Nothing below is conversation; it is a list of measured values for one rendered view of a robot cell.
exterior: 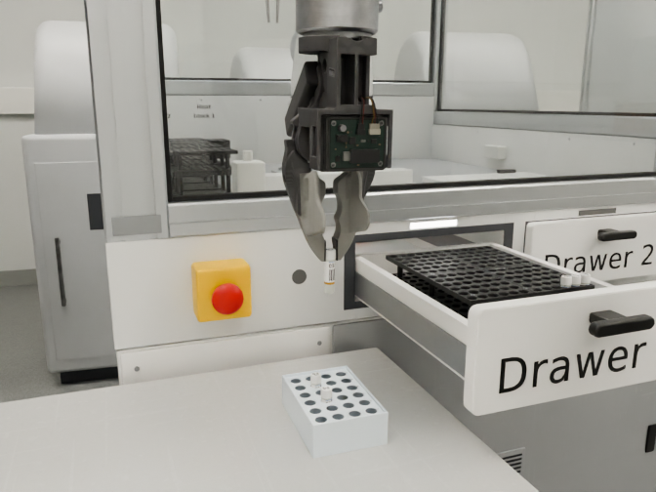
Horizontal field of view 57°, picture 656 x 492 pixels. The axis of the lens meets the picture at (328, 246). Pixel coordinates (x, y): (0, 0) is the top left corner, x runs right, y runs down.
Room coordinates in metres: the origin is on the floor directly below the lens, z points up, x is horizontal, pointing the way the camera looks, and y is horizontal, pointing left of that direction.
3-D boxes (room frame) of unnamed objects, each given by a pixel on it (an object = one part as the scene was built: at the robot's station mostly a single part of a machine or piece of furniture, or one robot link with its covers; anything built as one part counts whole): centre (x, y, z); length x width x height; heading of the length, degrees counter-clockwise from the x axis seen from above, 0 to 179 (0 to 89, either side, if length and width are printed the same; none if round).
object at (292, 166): (0.59, 0.02, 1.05); 0.05 x 0.02 x 0.09; 109
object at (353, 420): (0.63, 0.00, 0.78); 0.12 x 0.08 x 0.04; 19
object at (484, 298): (0.68, -0.24, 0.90); 0.18 x 0.02 x 0.01; 110
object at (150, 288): (1.36, -0.04, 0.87); 1.02 x 0.95 x 0.14; 110
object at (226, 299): (0.73, 0.13, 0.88); 0.04 x 0.03 x 0.04; 110
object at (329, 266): (0.60, 0.00, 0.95); 0.01 x 0.01 x 0.05
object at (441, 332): (0.79, -0.20, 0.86); 0.40 x 0.26 x 0.06; 20
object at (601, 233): (0.97, -0.47, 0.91); 0.07 x 0.04 x 0.01; 110
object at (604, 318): (0.57, -0.28, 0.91); 0.07 x 0.04 x 0.01; 110
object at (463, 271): (0.78, -0.21, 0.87); 0.22 x 0.18 x 0.06; 20
